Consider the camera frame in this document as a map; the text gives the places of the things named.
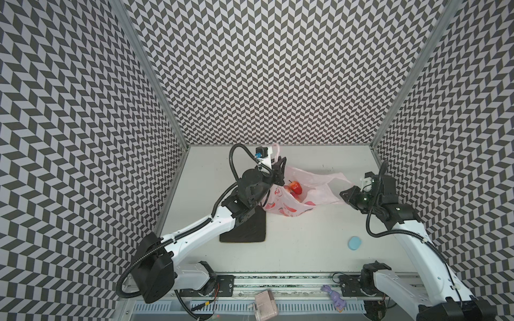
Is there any red fake apple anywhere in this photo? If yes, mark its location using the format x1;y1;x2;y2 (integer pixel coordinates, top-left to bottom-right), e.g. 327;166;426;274
289;181;303;195

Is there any pink plastic bag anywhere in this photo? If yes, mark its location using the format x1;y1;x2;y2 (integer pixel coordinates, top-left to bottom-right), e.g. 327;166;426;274
262;144;354;217

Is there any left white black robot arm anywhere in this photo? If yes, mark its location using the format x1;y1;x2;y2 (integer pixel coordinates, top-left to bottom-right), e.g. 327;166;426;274
115;143;286;304

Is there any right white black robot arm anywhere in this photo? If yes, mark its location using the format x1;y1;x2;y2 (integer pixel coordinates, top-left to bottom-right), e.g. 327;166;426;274
339;163;497;320

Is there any black rectangular tray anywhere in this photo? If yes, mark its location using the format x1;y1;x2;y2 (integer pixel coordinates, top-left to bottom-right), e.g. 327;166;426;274
220;206;266;243

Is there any light blue oval object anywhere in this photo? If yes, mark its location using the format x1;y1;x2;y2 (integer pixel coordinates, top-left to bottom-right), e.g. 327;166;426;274
347;236;362;251

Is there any purple toy figure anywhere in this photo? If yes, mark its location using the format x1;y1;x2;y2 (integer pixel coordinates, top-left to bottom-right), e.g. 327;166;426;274
321;285;347;312

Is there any pink small box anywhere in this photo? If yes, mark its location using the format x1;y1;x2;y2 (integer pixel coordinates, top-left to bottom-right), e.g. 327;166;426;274
254;290;278;321

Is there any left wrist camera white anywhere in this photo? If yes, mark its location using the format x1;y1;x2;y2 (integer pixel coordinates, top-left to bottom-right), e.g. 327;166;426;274
255;146;273;167

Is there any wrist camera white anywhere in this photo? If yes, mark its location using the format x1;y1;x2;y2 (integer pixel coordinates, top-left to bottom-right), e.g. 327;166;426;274
255;146;273;167
361;172;376;193

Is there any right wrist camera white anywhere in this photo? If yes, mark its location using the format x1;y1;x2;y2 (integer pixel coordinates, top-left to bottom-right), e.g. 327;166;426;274
361;172;376;193

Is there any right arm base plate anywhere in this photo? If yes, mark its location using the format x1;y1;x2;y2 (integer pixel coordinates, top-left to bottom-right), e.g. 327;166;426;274
337;274;384;298

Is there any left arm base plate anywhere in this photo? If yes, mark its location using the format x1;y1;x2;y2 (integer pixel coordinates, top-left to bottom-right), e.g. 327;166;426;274
179;274;235;298

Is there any aluminium front rail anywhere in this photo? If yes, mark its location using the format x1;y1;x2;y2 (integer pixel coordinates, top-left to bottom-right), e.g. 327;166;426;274
120;272;455;302

